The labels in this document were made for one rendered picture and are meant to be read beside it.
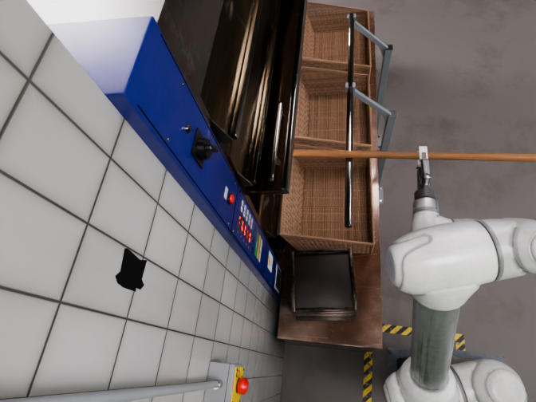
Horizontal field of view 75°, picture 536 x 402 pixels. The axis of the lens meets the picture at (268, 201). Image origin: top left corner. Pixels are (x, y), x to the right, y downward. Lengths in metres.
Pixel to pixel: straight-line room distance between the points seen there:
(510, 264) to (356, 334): 1.19
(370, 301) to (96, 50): 1.66
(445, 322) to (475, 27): 3.39
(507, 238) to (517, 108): 2.71
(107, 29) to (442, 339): 0.94
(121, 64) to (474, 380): 1.20
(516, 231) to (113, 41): 0.79
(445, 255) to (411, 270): 0.07
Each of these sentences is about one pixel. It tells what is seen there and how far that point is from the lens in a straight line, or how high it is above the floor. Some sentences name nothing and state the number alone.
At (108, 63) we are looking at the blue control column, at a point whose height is 2.15.
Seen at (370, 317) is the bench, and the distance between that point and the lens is 1.92.
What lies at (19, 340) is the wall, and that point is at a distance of 0.47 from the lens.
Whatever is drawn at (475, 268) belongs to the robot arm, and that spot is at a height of 1.75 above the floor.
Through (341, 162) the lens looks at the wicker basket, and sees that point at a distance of 2.15.
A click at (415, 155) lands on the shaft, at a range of 1.55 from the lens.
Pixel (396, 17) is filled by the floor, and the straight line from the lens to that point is 4.06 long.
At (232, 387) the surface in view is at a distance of 1.01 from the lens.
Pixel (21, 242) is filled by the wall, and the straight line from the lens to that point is 0.44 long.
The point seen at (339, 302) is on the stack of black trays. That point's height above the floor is 0.87.
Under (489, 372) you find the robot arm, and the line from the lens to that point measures 1.29.
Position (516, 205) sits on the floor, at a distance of 3.01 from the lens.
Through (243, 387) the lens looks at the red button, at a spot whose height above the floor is 1.48.
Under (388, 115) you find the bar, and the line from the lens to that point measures 1.97.
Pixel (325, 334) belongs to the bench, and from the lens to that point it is 1.91.
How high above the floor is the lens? 2.48
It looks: 63 degrees down
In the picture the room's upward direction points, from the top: 21 degrees counter-clockwise
